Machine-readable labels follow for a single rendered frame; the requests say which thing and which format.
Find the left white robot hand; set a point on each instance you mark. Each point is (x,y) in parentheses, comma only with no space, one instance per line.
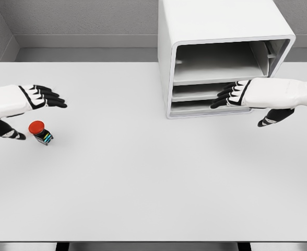
(10,102)

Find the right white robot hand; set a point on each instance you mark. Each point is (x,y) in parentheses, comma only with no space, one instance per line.
(271,92)

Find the white tabletop storage cabinet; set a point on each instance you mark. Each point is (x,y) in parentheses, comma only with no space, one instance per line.
(195,21)

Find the tall white cabinet drawer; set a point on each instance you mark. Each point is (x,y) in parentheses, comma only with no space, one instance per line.
(211,70)

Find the shallow white cabinet drawer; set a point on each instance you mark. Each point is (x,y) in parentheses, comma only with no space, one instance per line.
(190,107)
(195,91)

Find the red button load switch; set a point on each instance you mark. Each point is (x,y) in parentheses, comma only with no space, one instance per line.
(37,127)

